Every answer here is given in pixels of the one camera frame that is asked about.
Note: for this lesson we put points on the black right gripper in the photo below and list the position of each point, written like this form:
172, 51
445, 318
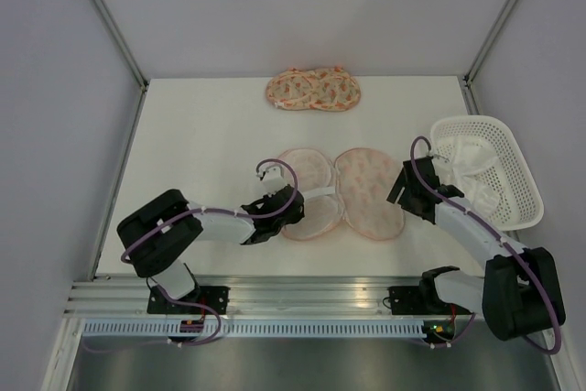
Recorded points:
403, 200

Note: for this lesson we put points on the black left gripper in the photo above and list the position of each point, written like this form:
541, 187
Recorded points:
295, 218

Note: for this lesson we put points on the floral mesh laundry bag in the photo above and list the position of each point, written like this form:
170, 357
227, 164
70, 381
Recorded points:
352, 188
330, 89

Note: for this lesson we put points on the white satin bra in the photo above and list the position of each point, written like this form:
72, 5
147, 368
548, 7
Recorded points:
469, 158

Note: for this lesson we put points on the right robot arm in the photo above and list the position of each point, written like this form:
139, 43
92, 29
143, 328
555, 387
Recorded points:
519, 292

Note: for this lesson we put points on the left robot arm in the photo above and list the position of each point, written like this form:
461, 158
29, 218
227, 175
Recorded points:
155, 236

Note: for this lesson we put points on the white perforated plastic basket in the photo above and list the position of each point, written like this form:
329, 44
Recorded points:
520, 205

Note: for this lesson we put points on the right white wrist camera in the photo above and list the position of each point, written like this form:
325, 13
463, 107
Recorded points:
438, 156

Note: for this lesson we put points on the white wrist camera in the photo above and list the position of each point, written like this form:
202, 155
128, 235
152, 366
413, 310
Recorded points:
438, 156
272, 180

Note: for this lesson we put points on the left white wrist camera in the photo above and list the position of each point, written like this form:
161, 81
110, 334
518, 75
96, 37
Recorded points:
272, 180

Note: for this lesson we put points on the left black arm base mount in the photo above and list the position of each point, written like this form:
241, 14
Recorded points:
215, 297

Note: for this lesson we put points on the white slotted cable duct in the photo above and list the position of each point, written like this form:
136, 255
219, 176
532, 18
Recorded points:
401, 329

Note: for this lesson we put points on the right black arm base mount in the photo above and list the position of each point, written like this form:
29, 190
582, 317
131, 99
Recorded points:
412, 301

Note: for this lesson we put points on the right aluminium frame post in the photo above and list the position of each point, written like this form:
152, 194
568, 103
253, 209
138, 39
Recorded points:
489, 41

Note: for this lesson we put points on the aluminium frame post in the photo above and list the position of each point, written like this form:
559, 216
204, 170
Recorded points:
489, 41
115, 34

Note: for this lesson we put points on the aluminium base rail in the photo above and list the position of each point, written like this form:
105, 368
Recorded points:
248, 297

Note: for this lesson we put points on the left aluminium frame post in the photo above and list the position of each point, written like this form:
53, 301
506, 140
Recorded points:
115, 34

